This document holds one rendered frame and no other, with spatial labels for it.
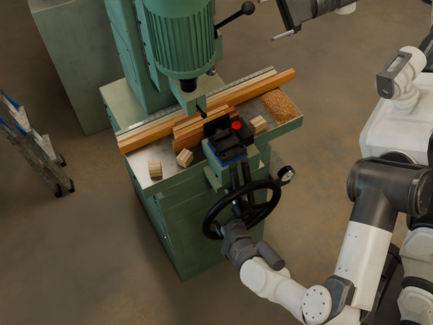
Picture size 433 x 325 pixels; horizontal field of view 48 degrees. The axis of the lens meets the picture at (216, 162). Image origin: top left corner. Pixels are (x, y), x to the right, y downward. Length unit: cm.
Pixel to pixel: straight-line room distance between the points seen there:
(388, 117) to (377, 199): 22
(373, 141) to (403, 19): 247
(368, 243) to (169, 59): 71
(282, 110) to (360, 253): 76
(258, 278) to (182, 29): 64
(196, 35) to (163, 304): 140
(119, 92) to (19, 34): 179
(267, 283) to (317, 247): 126
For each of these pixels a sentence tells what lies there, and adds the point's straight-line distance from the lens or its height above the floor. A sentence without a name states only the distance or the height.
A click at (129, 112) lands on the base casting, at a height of 80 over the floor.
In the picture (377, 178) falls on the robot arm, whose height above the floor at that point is 135.
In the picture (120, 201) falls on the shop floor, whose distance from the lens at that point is 259.
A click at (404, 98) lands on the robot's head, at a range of 117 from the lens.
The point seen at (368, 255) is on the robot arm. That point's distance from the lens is 103.
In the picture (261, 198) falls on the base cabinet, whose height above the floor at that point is 45.
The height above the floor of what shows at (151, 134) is 94.
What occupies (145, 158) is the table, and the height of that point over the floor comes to 90.
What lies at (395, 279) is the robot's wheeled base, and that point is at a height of 17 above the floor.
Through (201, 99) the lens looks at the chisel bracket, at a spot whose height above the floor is 105.
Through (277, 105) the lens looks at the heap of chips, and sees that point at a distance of 167.
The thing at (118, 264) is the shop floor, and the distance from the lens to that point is 244.
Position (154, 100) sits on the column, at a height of 87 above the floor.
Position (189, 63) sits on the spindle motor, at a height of 125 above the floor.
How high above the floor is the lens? 221
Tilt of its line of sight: 56 degrees down
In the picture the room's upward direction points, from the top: 4 degrees counter-clockwise
